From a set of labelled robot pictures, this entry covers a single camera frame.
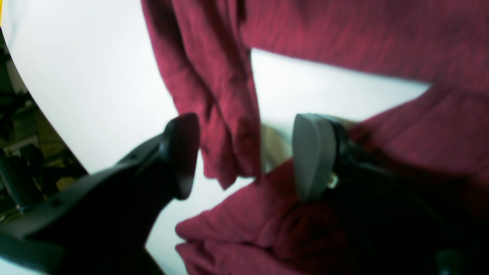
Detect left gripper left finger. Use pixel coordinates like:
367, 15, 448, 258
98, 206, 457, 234
0, 113, 200, 275

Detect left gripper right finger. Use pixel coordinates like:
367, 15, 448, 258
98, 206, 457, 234
292, 113, 488, 275

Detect dark red t-shirt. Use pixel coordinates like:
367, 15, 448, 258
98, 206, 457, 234
141, 0, 489, 275

